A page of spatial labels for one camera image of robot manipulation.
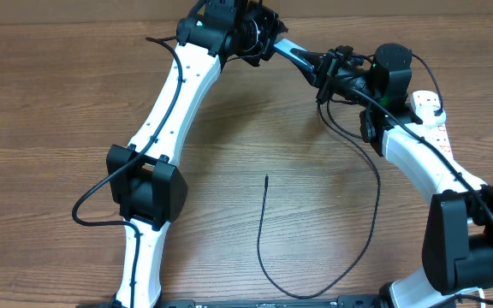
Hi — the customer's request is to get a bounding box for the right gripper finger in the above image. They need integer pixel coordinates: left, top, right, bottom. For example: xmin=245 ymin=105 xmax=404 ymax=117
xmin=296 ymin=64 xmax=325 ymax=88
xmin=291 ymin=48 xmax=336 ymax=64

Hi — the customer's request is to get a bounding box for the blue screen smartphone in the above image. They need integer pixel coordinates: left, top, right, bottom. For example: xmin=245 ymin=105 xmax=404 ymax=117
xmin=273 ymin=36 xmax=314 ymax=73

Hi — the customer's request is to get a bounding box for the black charger cable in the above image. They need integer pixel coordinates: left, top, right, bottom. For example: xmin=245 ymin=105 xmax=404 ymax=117
xmin=256 ymin=100 xmax=382 ymax=299

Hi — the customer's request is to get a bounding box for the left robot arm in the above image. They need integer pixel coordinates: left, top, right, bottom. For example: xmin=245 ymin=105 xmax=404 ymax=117
xmin=106 ymin=1 xmax=286 ymax=307

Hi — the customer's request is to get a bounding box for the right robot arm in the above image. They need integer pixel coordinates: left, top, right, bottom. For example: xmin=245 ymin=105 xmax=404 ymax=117
xmin=276 ymin=40 xmax=493 ymax=307

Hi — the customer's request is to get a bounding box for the white charger plug adapter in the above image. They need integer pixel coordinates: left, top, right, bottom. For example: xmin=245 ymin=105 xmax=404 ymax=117
xmin=414 ymin=105 xmax=447 ymax=127

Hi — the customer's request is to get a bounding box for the white power strip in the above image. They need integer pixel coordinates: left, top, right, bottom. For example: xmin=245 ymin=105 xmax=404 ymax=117
xmin=410 ymin=90 xmax=453 ymax=159

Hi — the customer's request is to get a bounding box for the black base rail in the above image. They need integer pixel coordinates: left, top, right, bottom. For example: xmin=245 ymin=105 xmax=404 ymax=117
xmin=74 ymin=293 xmax=391 ymax=308

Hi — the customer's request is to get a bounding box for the cardboard wall panel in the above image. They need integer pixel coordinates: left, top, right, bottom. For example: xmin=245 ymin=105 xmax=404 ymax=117
xmin=0 ymin=0 xmax=493 ymax=25

